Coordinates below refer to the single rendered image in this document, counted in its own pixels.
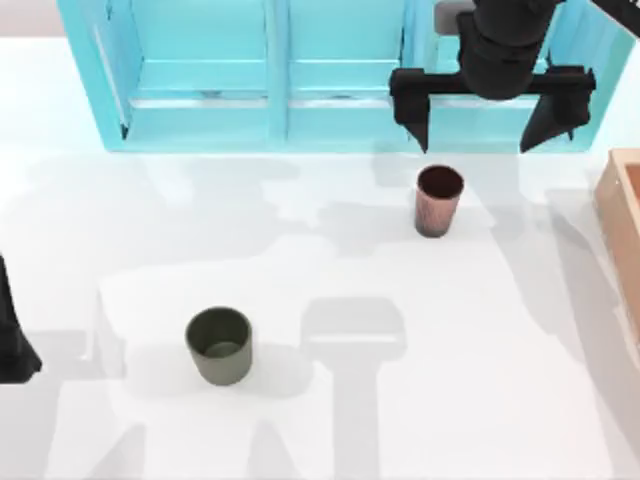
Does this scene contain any light blue rack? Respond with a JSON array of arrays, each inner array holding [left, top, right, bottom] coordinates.
[[55, 0, 637, 155]]

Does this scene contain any pink cup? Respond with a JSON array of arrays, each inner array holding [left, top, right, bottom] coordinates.
[[414, 164, 466, 239]]

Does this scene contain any salmon-coloured shallow box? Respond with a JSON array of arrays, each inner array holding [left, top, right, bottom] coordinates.
[[593, 148, 640, 347]]

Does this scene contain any pale grey rounded box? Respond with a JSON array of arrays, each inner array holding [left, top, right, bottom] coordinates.
[[433, 1, 475, 36]]

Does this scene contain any dark green cup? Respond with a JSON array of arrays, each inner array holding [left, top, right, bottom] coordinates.
[[184, 305, 254, 388]]

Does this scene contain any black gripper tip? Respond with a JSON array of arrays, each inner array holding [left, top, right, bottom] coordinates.
[[0, 254, 44, 386]]

